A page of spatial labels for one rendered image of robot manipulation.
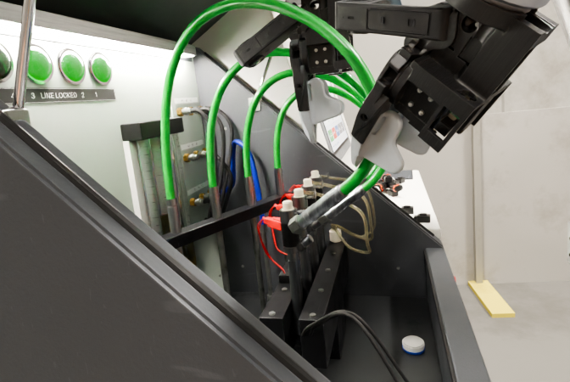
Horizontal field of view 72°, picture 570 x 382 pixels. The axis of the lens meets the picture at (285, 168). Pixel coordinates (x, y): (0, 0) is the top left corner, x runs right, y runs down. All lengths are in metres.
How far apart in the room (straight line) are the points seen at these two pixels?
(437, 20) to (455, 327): 0.46
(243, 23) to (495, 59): 0.74
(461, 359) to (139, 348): 0.42
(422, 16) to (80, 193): 0.29
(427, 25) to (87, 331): 0.35
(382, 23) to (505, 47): 0.10
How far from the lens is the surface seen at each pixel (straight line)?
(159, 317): 0.31
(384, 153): 0.40
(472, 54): 0.35
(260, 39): 0.58
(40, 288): 0.36
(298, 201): 0.68
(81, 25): 0.65
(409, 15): 0.35
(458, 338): 0.65
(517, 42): 0.33
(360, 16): 0.38
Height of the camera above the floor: 1.30
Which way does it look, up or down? 10 degrees down
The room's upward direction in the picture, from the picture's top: 6 degrees counter-clockwise
